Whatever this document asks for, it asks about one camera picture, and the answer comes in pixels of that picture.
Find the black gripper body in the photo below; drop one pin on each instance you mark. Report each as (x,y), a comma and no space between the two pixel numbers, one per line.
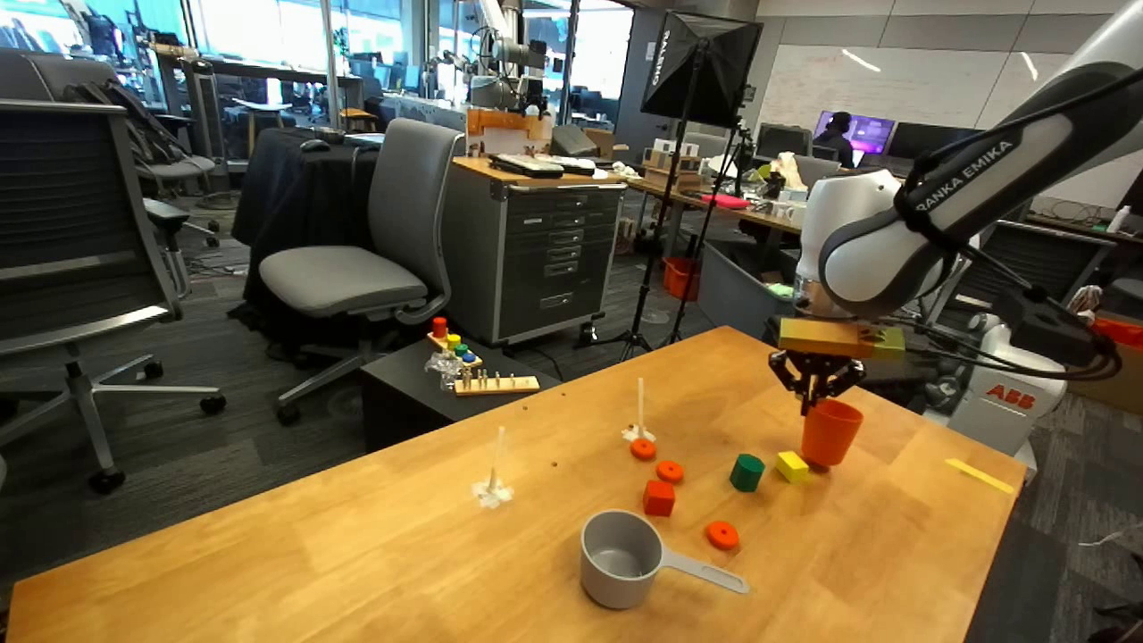
(819,369)

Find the black softbox light stand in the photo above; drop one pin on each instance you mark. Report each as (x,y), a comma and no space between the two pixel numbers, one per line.
(703,74)

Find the green cylinder block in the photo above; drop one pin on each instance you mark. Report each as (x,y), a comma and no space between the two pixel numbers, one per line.
(746,474)

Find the red bucket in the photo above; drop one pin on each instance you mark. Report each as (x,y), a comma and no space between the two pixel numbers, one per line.
(678,279)

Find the gray drawer cabinet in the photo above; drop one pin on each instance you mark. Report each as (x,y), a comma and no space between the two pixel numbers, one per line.
(535,263)

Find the orange plastic cup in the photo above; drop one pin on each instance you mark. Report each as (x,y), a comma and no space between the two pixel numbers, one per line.
(830,442)

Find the brown cardboard box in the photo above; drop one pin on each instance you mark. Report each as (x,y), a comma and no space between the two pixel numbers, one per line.
(1113,379)

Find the colourful stacking toy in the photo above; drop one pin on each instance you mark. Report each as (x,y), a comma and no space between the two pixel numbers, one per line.
(445,339)

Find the gray padded swivel chair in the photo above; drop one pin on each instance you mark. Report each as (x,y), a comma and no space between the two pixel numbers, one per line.
(340,279)

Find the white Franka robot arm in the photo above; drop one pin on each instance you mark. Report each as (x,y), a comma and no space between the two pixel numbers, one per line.
(903,236)

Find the yellow tape strip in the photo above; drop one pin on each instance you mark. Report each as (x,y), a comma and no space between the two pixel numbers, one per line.
(978,475)

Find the gray measuring cup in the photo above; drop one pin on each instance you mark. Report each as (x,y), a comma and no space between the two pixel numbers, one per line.
(613,576)

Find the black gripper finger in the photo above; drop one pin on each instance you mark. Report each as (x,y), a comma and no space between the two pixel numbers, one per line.
(847,385)
(795,385)

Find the yellow cube block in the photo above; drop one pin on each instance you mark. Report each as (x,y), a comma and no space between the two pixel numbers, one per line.
(791,466)

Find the dark draped cloth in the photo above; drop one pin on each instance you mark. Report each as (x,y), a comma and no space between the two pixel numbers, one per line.
(297,192)

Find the wooden block strip toy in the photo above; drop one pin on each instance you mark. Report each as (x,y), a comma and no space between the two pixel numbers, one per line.
(493,385)

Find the black mesh office chair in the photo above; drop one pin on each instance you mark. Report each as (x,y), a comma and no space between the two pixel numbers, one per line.
(72,217)

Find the white ABB robot base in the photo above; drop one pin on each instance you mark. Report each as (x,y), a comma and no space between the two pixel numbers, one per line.
(1006,396)

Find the orange cardboard box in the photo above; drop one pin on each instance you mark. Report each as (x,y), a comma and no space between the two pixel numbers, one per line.
(501,129)

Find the black side table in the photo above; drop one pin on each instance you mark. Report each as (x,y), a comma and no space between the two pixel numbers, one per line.
(397,396)

